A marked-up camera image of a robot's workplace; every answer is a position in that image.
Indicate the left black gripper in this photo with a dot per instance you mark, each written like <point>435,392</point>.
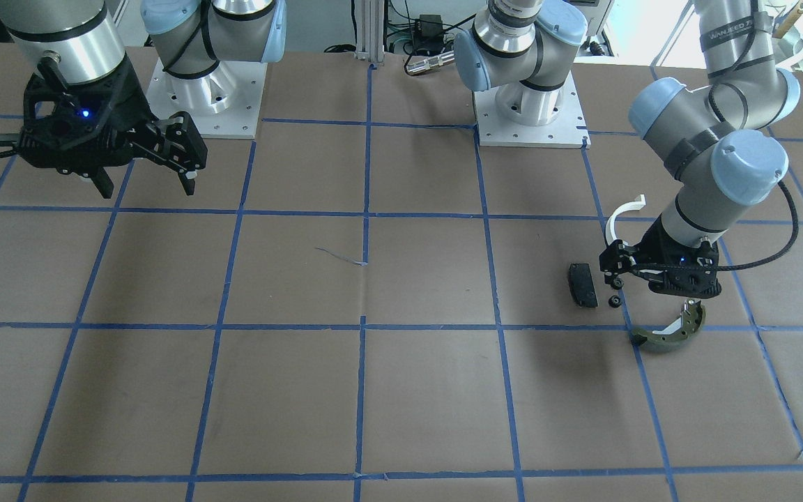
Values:
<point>654,246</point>

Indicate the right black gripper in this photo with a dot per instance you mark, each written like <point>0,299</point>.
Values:
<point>127,100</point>

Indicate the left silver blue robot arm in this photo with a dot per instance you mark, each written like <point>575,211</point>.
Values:
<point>710,139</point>

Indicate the black brake pad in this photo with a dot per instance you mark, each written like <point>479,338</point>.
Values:
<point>581,286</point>

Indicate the olive green brake shoe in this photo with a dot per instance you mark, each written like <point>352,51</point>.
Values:
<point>685,328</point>

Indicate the black power adapter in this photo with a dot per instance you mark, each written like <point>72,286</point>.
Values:
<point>428,34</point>

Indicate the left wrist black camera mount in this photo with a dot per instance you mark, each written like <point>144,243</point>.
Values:
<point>678,270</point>

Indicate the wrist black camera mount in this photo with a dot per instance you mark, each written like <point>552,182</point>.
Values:
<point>678,270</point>
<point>74,128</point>

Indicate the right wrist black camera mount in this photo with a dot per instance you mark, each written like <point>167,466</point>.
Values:
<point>74,128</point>

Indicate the aluminium frame post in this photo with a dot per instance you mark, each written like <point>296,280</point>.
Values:
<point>370,31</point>

